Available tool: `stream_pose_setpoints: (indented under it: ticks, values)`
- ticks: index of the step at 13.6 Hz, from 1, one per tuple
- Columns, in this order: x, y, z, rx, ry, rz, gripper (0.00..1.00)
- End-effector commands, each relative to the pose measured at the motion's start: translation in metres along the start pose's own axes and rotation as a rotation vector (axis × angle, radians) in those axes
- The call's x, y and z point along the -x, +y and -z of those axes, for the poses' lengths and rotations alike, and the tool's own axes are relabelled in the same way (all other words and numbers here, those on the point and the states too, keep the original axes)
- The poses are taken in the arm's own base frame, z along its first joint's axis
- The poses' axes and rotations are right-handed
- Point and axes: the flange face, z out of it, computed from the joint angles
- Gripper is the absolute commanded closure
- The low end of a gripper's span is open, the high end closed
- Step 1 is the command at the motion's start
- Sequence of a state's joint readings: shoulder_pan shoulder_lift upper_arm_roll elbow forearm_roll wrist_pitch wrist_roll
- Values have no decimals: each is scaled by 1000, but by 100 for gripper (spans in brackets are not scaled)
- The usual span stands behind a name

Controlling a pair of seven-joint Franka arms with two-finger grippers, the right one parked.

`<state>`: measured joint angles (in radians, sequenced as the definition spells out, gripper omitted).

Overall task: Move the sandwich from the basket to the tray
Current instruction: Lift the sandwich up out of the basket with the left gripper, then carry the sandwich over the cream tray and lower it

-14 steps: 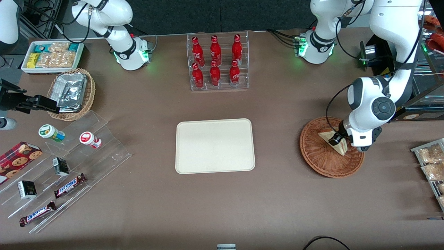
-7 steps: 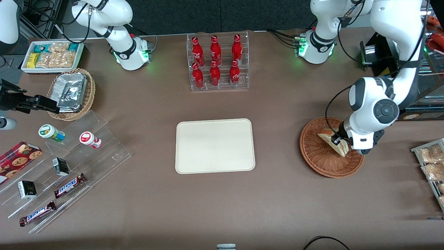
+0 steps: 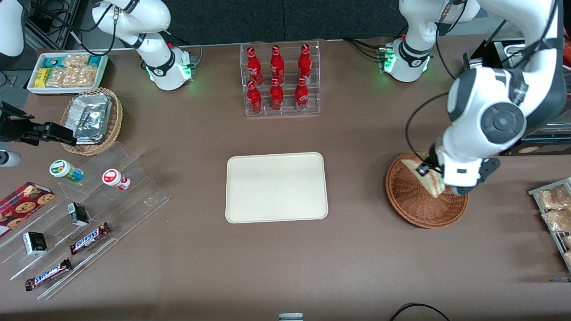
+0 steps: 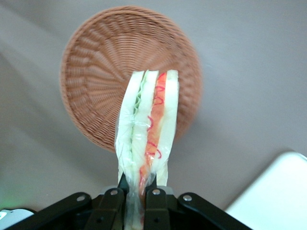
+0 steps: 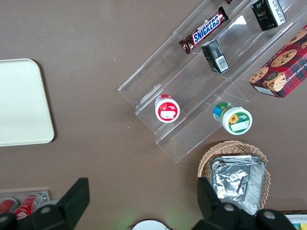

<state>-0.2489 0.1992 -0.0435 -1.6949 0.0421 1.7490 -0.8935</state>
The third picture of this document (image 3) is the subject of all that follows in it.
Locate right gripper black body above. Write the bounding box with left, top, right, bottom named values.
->
left=0, top=117, right=34, bottom=145

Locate triangle sandwich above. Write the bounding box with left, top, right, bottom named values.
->
left=403, top=152, right=447, bottom=199

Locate brown wicker basket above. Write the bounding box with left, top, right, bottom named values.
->
left=385, top=152, right=469, bottom=229

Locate light wicker basket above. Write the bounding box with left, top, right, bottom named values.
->
left=60, top=88, right=123, bottom=156

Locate grey tray of snack bags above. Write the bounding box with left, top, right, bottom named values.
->
left=529, top=177, right=571, bottom=272

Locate beige plastic tray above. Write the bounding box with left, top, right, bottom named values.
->
left=225, top=152, right=329, bottom=224

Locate green lid jar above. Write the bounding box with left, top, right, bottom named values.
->
left=49, top=160, right=84, bottom=183

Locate foil wrapped pack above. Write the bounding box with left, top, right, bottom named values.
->
left=74, top=107, right=112, bottom=144
left=70, top=94, right=112, bottom=112

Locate white snack bin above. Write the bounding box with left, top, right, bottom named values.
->
left=27, top=53, right=109, bottom=95

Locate clear granola snack bag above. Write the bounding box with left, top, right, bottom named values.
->
left=71, top=66, right=98, bottom=87
left=47, top=68, right=74, bottom=87
left=62, top=54, right=90, bottom=68

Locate red lid white jar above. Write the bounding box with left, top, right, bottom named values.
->
left=102, top=169, right=131, bottom=191

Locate red tartan cookie box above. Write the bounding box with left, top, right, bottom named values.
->
left=0, top=181, right=55, bottom=237

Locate small black drink carton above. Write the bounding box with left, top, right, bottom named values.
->
left=22, top=232, right=48, bottom=256
left=68, top=202, right=89, bottom=227

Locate clear acrylic stepped shelf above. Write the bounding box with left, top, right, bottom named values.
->
left=0, top=142, right=170, bottom=300

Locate Snickers chocolate bar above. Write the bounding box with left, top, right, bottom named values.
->
left=25, top=259, right=72, bottom=291
left=70, top=222, right=112, bottom=255

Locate red cola bottle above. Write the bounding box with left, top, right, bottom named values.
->
left=295, top=77, right=309, bottom=111
left=298, top=43, right=312, bottom=83
left=270, top=45, right=285, bottom=84
left=247, top=80, right=263, bottom=114
left=247, top=47, right=263, bottom=85
left=269, top=78, right=284, bottom=111

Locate clear acrylic bottle rack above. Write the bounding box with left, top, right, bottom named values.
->
left=240, top=40, right=321, bottom=117

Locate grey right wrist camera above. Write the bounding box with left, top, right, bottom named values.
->
left=0, top=151, right=22, bottom=168

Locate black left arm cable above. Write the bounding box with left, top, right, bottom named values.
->
left=404, top=91, right=449, bottom=175

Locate black base cable bundle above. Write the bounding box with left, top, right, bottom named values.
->
left=343, top=37, right=385, bottom=61

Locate black floor cable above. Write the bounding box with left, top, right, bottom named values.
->
left=389, top=303, right=451, bottom=321

